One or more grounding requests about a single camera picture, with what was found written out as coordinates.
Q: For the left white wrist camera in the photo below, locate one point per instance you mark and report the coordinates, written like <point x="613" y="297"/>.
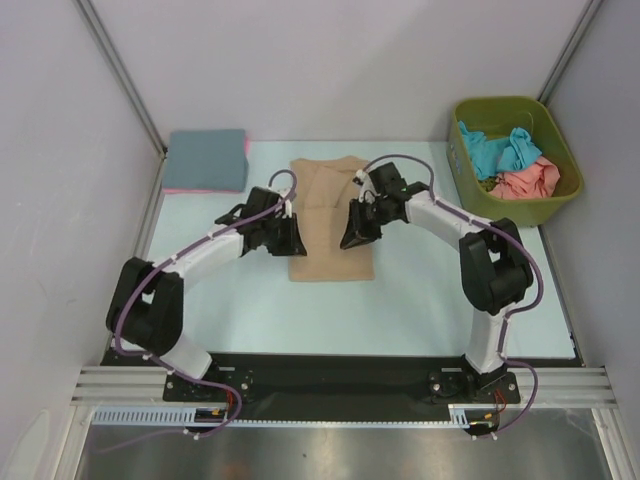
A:
<point x="287" y="195"/>

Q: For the beige t-shirt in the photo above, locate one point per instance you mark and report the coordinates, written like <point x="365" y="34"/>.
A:
<point x="324" y="190"/>

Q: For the dark green patterned garment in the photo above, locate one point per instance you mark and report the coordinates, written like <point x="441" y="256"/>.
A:
<point x="489" y="184"/>

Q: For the left white cable duct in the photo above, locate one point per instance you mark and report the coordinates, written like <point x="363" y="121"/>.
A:
<point x="160" y="416"/>

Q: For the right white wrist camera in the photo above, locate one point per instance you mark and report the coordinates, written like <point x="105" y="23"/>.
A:
<point x="367" y="192"/>

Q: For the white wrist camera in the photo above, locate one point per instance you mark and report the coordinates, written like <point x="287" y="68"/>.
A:
<point x="367" y="192"/>
<point x="287" y="195"/>

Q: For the left aluminium corner post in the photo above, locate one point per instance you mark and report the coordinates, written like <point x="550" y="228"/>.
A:
<point x="109" y="51"/>

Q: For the folded pink t-shirt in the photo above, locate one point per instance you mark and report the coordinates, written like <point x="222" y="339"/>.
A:
<point x="200" y="190"/>

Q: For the aluminium extrusion rail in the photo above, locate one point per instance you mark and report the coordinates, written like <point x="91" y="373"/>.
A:
<point x="144" y="386"/>

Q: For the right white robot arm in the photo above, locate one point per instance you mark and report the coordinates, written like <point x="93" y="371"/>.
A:
<point x="495" y="271"/>

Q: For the salmon pink crumpled t-shirt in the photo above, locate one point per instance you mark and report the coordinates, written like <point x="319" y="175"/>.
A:
<point x="538" y="181"/>

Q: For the right aluminium corner post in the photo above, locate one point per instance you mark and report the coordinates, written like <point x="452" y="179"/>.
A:
<point x="577" y="36"/>

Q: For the white cable duct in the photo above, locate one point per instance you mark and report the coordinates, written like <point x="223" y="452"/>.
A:
<point x="160" y="416"/>
<point x="472" y="415"/>

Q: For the aluminium corner post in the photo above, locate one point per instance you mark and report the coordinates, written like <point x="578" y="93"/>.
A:
<point x="109" y="51"/>
<point x="577" y="36"/>

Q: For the folded grey-blue t-shirt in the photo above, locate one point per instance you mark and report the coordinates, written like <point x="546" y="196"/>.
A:
<point x="207" y="160"/>

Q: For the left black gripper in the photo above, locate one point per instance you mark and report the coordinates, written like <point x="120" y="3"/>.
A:
<point x="292" y="245"/>

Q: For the olive green plastic bin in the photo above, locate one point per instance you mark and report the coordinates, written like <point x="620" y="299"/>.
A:
<point x="497" y="116"/>

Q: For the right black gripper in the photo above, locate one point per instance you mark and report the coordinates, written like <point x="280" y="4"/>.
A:
<point x="359" y="232"/>

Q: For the right white cable duct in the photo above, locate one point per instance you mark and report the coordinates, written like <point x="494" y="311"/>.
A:
<point x="472" y="415"/>

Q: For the teal crumpled t-shirt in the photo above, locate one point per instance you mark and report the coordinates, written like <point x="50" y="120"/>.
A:
<point x="489" y="157"/>

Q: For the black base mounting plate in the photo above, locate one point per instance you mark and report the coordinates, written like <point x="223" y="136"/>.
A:
<point x="309" y="388"/>

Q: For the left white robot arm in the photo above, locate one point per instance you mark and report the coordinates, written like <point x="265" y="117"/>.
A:
<point x="147" y="307"/>

